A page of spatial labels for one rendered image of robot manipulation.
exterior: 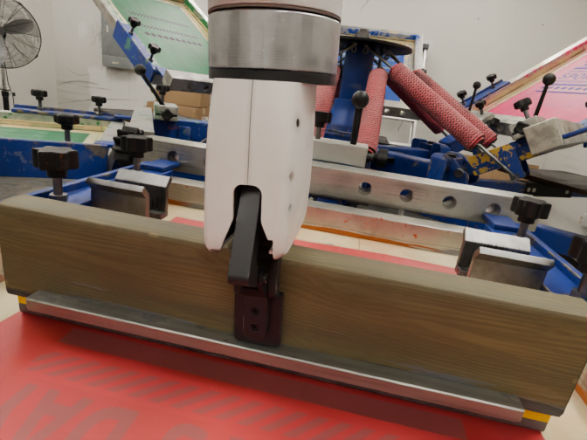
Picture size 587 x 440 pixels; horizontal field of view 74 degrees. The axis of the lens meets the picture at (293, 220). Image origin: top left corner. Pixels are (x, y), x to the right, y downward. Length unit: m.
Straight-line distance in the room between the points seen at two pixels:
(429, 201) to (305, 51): 0.49
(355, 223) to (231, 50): 0.42
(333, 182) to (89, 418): 0.49
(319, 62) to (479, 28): 4.52
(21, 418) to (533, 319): 0.31
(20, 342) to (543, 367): 0.36
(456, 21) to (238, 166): 4.52
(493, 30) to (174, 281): 4.59
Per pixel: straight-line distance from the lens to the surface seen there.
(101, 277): 0.32
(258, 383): 0.30
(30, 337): 0.37
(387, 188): 0.66
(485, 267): 0.45
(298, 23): 0.21
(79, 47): 5.75
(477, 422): 0.33
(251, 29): 0.21
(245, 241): 0.21
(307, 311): 0.27
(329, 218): 0.60
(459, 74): 4.65
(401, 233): 0.61
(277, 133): 0.20
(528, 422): 0.34
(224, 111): 0.21
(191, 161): 0.72
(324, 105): 0.96
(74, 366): 0.33
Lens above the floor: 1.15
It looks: 18 degrees down
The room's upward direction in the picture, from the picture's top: 8 degrees clockwise
